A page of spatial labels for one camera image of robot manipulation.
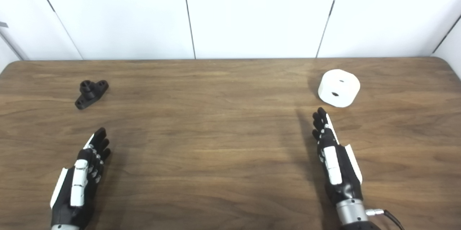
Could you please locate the round white plastic piece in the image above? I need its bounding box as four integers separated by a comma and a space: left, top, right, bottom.
318, 69, 361, 108

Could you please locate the black plastic holder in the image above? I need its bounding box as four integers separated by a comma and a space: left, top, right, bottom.
75, 80, 109, 110

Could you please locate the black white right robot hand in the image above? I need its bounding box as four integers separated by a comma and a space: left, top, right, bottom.
312, 107, 363, 205

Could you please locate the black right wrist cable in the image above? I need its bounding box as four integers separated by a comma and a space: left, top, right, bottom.
365, 208, 406, 230

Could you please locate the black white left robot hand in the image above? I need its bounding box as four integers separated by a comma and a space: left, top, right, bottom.
50, 127, 111, 229

